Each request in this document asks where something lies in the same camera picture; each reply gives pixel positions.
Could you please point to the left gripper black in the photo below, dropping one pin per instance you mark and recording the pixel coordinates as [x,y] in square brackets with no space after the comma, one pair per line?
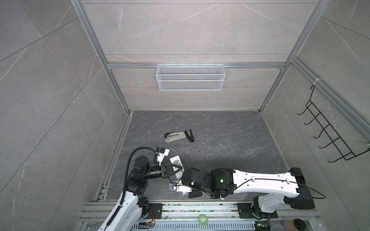
[167,171]

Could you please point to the white remote control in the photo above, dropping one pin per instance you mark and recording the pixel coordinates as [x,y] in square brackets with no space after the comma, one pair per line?
[176,161]

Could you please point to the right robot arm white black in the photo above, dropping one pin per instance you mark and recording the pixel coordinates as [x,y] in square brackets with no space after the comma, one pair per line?
[275,190]

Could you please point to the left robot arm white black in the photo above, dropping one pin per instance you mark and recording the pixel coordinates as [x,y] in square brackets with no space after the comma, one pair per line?
[132,205]

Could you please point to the green round sticker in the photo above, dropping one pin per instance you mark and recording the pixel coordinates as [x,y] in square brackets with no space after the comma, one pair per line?
[203,220]

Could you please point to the grey black stapler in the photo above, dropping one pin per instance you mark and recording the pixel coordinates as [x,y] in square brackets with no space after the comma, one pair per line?
[174,136]

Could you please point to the black round cap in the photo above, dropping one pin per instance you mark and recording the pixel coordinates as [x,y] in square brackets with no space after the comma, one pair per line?
[299,224]

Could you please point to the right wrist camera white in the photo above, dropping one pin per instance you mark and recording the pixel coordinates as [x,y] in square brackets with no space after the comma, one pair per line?
[180,188]

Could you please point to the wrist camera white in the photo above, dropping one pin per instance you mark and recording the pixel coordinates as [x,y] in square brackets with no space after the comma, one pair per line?
[180,188]
[160,154]

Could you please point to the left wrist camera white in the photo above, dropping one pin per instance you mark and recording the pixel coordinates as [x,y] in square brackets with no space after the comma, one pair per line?
[160,154]

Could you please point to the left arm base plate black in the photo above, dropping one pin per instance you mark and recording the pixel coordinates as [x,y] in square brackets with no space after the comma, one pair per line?
[153,210]

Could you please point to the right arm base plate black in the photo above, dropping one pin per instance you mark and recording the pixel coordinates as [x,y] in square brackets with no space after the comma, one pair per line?
[247,210]

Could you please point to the white wire mesh basket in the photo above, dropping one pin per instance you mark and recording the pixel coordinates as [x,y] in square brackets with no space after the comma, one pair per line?
[190,77]

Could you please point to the black wire hook rack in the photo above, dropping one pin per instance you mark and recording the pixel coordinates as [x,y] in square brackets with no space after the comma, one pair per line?
[327,128]

